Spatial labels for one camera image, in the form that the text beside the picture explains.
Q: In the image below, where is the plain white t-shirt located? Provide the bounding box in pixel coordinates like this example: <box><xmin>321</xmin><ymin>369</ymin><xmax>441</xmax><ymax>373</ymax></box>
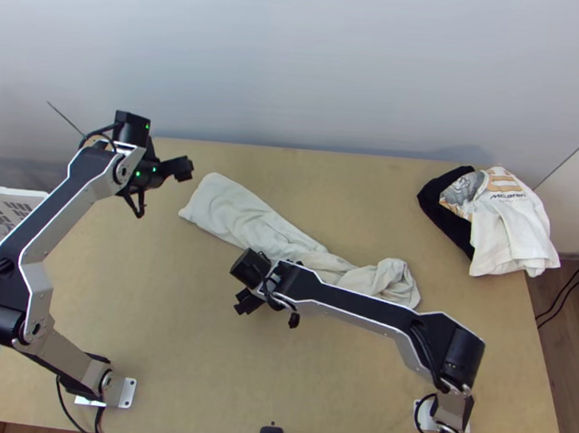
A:
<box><xmin>172</xmin><ymin>169</ymin><xmax>431</xmax><ymax>311</ymax></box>

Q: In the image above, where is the white printed t-shirt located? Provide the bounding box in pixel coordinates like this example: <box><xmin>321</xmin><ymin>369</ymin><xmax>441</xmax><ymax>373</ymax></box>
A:
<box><xmin>433</xmin><ymin>161</ymin><xmax>569</xmax><ymax>284</ymax></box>

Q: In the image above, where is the black garment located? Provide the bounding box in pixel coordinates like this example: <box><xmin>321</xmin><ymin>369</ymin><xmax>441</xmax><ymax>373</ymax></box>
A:
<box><xmin>411</xmin><ymin>161</ymin><xmax>486</xmax><ymax>263</ymax></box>

